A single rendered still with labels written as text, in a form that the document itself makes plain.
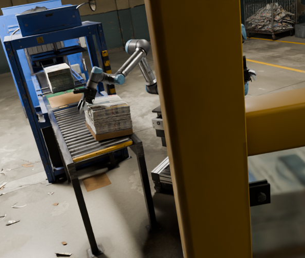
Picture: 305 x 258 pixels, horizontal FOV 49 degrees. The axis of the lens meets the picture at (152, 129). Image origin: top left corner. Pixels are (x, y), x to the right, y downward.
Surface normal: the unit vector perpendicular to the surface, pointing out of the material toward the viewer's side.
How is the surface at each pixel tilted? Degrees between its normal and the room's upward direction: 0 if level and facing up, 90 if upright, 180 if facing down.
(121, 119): 90
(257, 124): 90
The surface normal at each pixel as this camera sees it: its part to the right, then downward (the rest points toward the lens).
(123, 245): -0.15, -0.91
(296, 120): 0.08, 0.38
